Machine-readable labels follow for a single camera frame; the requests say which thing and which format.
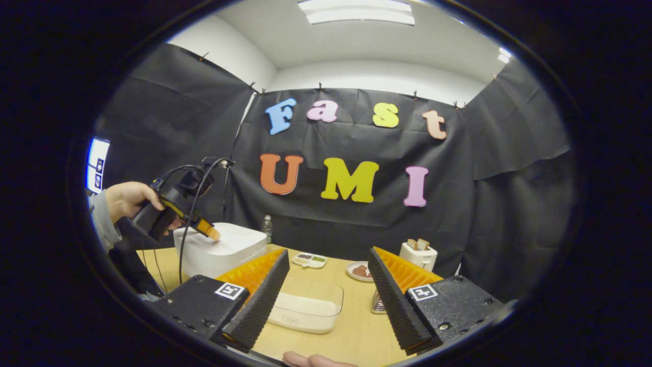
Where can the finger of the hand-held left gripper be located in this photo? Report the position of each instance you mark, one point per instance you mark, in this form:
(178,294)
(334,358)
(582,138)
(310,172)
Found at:
(208,230)

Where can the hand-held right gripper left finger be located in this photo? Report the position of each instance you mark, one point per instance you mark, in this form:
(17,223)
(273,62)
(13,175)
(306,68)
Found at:
(260,300)

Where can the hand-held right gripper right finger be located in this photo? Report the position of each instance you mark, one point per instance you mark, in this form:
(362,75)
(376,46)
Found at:
(395,300)

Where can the white rice cooker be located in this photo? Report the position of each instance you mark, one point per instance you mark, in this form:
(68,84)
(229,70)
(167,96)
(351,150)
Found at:
(224,255)

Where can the white rice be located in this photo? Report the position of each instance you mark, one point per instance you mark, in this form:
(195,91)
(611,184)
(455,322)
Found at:
(305,306)

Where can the clear rice container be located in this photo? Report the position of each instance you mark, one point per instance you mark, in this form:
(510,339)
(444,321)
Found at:
(326,290)

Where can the brown meat piece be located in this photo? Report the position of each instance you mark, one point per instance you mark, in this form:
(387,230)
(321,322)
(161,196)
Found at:
(362,271)

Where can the white round plate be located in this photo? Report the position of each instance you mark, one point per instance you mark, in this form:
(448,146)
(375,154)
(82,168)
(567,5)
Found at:
(356,278)

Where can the white toaster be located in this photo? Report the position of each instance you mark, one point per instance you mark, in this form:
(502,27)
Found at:
(420,257)

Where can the toast slice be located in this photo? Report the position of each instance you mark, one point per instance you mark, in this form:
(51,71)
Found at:
(424,244)
(411,244)

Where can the clear water bottle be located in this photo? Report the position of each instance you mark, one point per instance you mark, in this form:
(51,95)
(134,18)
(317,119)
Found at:
(267,232)

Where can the white divided dish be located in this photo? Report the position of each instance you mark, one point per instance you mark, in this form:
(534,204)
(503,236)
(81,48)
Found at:
(309,261)

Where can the white printed board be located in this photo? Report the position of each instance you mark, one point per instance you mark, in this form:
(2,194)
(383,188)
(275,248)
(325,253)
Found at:
(98,165)

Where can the black backdrop cloth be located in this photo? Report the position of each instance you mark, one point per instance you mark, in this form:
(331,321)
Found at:
(326,229)

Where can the large ceiling light panel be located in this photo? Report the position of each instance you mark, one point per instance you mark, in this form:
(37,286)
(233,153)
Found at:
(356,11)

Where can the small ceiling light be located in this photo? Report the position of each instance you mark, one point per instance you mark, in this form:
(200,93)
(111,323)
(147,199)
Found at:
(504,55)

